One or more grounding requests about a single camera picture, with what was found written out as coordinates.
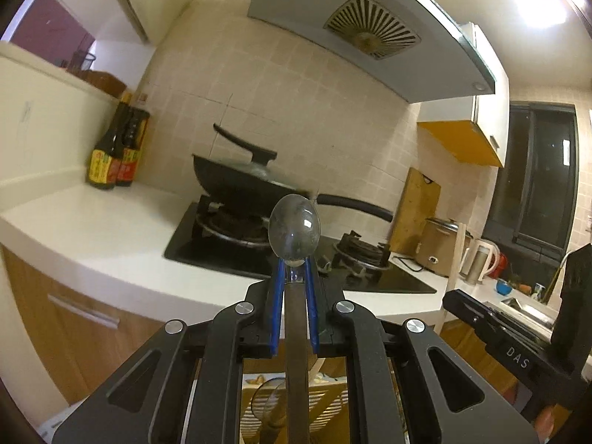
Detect beige plastic utensil basket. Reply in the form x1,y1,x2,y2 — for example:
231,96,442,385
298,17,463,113
243,356,408,444

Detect wooden cutting board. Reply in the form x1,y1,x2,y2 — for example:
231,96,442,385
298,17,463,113
387,166,441,255

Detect glass wok lid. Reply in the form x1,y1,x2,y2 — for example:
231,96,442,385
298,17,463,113
203,122,297,186

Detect white steel electric kettle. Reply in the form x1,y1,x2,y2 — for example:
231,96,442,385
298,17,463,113
461,239,501,285

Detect clear plastic spoon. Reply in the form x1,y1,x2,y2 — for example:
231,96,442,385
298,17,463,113
269,194,322,444
251,378,290,428

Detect tall soy sauce bottle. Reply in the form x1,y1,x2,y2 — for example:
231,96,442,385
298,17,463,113
85,92,132,190

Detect steel cabinet handle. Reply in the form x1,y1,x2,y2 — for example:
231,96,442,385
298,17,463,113
46,293,121,329

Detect person's right hand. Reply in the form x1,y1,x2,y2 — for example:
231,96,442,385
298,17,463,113
532,404,569,442

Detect beige rice cooker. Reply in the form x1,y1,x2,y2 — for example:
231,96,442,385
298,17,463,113
415,216,473,278

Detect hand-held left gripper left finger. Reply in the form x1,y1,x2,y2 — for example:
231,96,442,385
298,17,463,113
52,259,285,444

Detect grey range hood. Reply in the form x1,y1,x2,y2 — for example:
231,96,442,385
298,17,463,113
247,0,498,102

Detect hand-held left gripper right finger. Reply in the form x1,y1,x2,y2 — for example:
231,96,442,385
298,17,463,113
303,259,543,444

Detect dark window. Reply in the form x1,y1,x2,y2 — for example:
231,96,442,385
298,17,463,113
483,101,581,266

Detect white yellow upper cabinet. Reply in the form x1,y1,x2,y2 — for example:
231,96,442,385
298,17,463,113
416,23,510,168

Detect white wall cabinet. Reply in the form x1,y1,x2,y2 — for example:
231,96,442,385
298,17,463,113
99,0,155,44

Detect ceiling light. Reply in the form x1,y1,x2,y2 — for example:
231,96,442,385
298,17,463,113
515,0,572,31

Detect wooden kitchen base cabinets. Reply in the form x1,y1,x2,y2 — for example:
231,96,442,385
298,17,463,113
0,245,523,426

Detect black wok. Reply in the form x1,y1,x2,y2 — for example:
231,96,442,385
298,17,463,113
192,154,394,223

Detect black mesh basket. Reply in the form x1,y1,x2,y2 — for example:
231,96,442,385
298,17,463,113
68,50,97,75

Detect short dark sauce bottle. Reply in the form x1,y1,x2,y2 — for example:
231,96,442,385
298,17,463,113
115,107,151,188

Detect black gas stove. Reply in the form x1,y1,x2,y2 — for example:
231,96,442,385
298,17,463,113
164,196,438,294

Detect brown wooden box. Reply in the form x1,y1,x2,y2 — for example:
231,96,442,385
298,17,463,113
76,70,128,99

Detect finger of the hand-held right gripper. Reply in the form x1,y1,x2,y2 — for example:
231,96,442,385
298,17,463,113
441,289,556,340

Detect steel sink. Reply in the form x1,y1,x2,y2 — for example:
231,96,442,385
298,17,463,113
499,297,558,331

